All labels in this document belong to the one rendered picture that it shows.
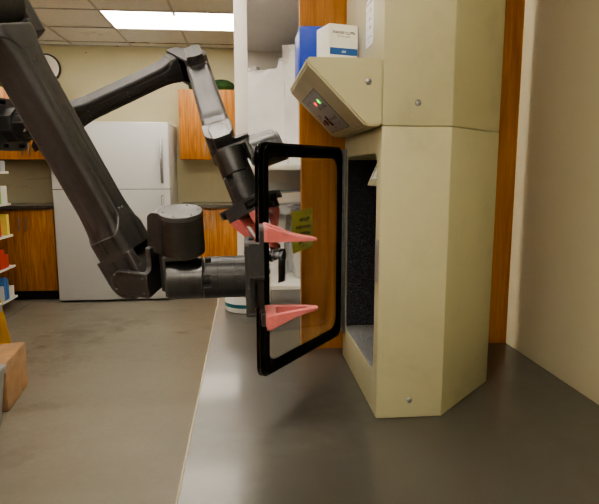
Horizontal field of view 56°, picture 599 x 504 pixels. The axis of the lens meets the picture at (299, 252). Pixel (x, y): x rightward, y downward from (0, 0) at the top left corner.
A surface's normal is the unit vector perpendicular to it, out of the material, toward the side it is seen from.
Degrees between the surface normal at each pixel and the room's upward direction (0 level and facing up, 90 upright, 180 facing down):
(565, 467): 0
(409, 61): 90
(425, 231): 90
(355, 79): 90
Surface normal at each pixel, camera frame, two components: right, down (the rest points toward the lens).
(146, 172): 0.10, 0.15
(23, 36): 0.86, -0.30
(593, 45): -1.00, 0.01
